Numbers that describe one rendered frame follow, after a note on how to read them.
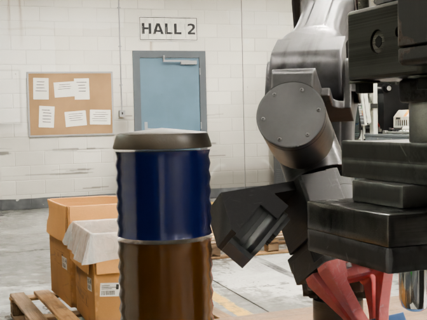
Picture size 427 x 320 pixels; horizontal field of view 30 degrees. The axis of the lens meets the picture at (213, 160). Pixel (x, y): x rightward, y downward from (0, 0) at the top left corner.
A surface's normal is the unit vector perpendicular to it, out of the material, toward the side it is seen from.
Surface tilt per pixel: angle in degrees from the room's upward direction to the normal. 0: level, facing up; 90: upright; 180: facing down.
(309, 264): 96
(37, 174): 91
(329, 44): 24
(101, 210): 87
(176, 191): 76
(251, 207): 62
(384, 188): 90
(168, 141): 72
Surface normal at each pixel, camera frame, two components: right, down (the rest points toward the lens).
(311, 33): -0.12, -0.89
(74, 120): 0.33, 0.04
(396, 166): -0.92, 0.04
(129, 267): -0.65, -0.19
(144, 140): -0.30, -0.26
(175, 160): 0.30, -0.20
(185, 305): 0.43, 0.28
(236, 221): 0.28, -0.43
